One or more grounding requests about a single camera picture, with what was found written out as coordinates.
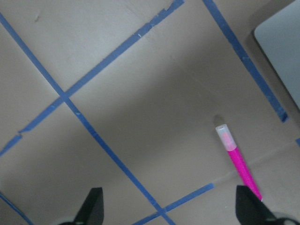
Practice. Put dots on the silver laptop notebook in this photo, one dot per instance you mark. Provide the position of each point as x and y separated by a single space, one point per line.
279 39

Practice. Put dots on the pink highlighter pen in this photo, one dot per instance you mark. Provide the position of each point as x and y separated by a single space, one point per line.
237 159

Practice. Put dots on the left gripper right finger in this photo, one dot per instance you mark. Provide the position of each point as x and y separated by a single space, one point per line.
250 210

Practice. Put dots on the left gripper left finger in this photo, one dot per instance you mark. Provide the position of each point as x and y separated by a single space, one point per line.
92 210

